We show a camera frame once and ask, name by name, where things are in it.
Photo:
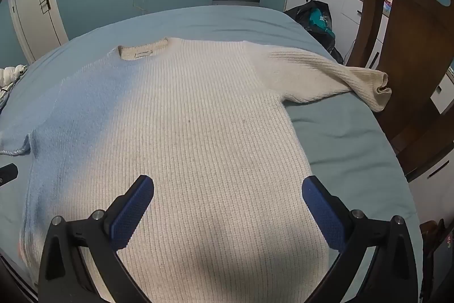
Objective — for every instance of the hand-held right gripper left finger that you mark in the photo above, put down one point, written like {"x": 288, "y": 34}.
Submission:
{"x": 133, "y": 212}

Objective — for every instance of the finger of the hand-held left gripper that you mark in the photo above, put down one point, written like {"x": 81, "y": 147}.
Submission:
{"x": 7, "y": 175}

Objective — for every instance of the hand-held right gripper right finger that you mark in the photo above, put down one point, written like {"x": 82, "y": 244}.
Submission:
{"x": 324, "y": 214}

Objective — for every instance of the cream and blue knit sweater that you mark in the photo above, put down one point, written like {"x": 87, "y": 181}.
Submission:
{"x": 198, "y": 118}

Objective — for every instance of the bed with light blue sheet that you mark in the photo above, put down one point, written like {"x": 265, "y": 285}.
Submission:
{"x": 337, "y": 132}

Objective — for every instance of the white quilt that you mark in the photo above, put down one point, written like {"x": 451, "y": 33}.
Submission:
{"x": 10, "y": 74}

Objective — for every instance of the white door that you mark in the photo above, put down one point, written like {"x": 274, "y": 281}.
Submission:
{"x": 32, "y": 4}

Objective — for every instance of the teal cloth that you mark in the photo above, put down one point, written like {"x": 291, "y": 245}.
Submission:
{"x": 319, "y": 22}

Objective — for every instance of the brown wooden chair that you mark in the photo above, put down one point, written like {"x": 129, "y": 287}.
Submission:
{"x": 408, "y": 40}

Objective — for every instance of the black bag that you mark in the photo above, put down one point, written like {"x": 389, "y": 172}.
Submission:
{"x": 305, "y": 13}

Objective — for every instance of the white low cabinet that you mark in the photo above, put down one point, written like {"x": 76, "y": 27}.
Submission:
{"x": 333, "y": 1}

